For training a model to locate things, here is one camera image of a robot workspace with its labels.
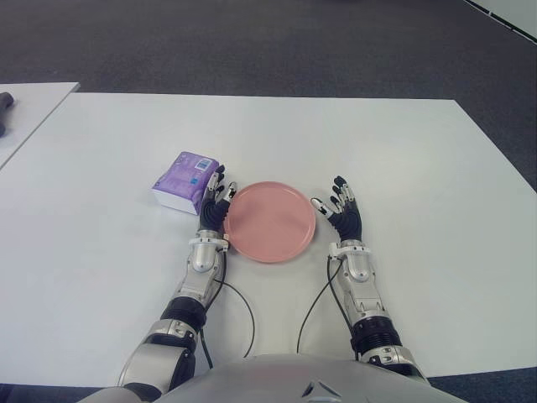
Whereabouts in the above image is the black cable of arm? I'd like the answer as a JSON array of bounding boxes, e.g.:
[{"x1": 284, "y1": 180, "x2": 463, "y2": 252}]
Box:
[
  {"x1": 295, "y1": 255, "x2": 358, "y2": 362},
  {"x1": 200, "y1": 245, "x2": 256, "y2": 370}
]

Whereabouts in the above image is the purple tissue paper pack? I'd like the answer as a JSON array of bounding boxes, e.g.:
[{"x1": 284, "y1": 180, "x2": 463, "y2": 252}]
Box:
[{"x1": 151, "y1": 150, "x2": 222, "y2": 217}]

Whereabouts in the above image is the black object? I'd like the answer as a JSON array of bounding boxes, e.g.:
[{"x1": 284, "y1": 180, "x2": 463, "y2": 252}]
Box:
[{"x1": 0, "y1": 92, "x2": 16, "y2": 138}]

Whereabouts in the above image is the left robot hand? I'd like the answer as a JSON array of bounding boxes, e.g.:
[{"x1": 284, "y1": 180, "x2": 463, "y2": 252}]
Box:
[{"x1": 196, "y1": 164, "x2": 239, "y2": 234}]

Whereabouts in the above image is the grey robot torso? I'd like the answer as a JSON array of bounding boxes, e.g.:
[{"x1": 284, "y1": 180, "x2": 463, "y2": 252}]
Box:
[{"x1": 77, "y1": 354, "x2": 462, "y2": 403}]

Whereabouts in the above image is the white side table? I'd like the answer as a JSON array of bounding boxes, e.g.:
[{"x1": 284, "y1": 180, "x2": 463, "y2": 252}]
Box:
[{"x1": 0, "y1": 82, "x2": 81, "y2": 171}]

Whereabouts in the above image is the pink round plate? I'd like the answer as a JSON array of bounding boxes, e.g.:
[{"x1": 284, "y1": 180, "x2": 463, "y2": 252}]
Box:
[{"x1": 223, "y1": 181, "x2": 317, "y2": 264}]

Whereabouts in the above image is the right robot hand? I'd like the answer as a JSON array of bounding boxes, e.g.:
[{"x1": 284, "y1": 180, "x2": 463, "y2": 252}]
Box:
[{"x1": 310, "y1": 175, "x2": 364, "y2": 243}]

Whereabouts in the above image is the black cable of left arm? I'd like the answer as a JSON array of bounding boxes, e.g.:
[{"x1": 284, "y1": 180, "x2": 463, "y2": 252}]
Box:
[{"x1": 200, "y1": 245, "x2": 256, "y2": 370}]

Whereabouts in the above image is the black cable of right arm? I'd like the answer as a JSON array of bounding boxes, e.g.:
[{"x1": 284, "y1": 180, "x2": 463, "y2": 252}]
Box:
[{"x1": 295, "y1": 255, "x2": 358, "y2": 362}]

